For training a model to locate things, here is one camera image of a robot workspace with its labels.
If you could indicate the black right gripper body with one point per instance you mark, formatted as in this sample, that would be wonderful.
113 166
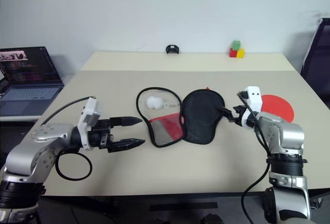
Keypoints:
239 113

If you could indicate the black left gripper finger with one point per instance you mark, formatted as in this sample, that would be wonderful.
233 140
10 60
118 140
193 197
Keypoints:
126 121
126 144

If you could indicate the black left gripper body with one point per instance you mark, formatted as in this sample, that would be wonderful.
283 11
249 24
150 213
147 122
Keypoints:
100 133

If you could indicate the black mesh paddle case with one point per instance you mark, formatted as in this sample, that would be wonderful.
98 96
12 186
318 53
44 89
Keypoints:
201 115

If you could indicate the white ping pong ball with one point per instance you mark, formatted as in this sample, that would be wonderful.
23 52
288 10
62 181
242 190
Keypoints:
154 102

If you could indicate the red table tennis paddle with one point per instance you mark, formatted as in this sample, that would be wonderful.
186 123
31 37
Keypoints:
279 106

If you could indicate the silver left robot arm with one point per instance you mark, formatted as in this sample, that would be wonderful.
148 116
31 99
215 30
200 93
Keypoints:
25 154

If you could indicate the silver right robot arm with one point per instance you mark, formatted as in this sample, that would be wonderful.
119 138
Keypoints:
286 136

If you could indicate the yellow cube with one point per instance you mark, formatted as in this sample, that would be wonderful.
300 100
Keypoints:
241 53

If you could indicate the green cube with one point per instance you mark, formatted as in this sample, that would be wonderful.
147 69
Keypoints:
235 45

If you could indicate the small black clip object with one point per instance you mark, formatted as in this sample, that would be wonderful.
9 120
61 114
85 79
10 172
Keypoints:
172 49

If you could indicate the blue open laptop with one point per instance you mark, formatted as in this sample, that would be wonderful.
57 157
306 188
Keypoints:
28 79

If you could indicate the black office chair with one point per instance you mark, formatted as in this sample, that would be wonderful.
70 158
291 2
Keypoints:
318 53

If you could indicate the chair caster wheel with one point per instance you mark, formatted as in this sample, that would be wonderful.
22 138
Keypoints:
316 203

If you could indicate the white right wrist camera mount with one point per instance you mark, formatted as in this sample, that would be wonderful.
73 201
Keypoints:
254 97

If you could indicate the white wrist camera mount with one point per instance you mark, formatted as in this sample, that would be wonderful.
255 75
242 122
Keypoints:
254 97
89 110

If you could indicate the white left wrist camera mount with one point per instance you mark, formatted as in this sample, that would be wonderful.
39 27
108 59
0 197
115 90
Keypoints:
89 110

